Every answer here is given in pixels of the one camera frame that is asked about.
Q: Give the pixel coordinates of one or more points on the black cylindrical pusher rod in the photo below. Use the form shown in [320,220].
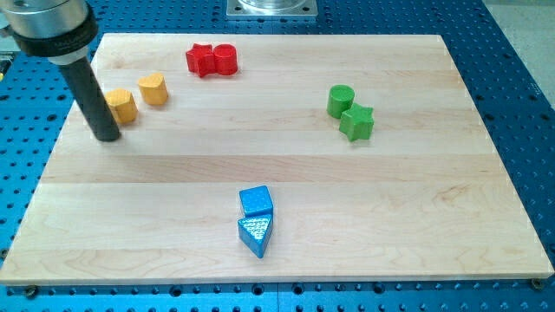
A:
[86,90]

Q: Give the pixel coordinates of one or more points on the red cylinder block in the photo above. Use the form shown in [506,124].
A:
[225,59]

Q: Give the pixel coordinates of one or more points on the yellow heart block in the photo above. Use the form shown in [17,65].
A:
[153,89]

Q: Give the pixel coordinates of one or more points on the red star block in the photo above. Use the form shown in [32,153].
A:
[200,59]

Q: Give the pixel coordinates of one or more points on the blue triangle block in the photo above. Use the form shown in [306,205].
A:
[255,233]

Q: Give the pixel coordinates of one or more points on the blue perforated metal table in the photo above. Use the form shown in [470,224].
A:
[518,113]

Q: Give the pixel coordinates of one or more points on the yellow hexagon block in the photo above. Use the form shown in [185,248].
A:
[122,106]

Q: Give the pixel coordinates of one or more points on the blue cube block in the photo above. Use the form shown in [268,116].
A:
[256,201]

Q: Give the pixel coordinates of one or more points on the green cylinder block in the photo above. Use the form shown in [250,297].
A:
[340,98]

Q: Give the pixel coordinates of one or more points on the light wooden board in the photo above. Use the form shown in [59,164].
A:
[426,197]

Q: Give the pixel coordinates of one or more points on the green star block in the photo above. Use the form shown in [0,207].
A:
[357,122]

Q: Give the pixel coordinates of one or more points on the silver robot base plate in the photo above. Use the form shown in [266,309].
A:
[271,8]

